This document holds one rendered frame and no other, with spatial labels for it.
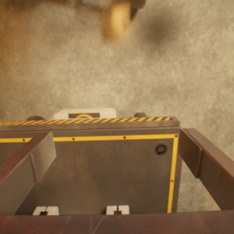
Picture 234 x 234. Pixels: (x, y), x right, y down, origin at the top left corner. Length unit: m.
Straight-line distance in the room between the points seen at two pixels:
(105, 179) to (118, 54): 0.53
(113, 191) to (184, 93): 0.55
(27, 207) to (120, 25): 0.82
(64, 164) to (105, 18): 0.61
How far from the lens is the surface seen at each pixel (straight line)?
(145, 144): 0.54
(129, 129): 0.52
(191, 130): 0.17
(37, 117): 0.82
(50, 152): 0.17
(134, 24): 0.82
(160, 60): 0.83
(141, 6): 0.72
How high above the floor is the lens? 0.80
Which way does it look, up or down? 73 degrees down
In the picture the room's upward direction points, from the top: 180 degrees counter-clockwise
